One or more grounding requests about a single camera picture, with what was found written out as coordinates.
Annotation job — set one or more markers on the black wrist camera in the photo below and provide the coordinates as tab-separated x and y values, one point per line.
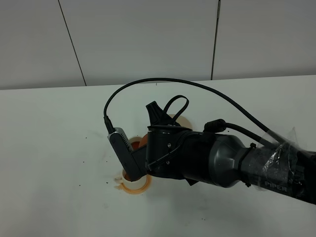
133	161

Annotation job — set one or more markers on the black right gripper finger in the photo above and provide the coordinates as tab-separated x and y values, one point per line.
158	116
191	182

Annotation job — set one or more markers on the white teacup near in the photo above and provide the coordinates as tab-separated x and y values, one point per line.
130	182

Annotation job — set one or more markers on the brown clay teapot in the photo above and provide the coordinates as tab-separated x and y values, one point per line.
143	141

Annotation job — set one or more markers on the orange coaster near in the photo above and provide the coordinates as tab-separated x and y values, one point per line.
138	190

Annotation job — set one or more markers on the beige round teapot saucer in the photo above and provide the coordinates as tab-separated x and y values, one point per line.
183	122

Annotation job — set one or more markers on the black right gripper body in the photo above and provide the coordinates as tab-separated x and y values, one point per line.
176	152

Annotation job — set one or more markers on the white teacup far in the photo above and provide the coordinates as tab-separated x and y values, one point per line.
135	141

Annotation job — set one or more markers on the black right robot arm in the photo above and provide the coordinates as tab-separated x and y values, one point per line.
213	157

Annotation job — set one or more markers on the white teacup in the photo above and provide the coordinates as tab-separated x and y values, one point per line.
130	182
135	141

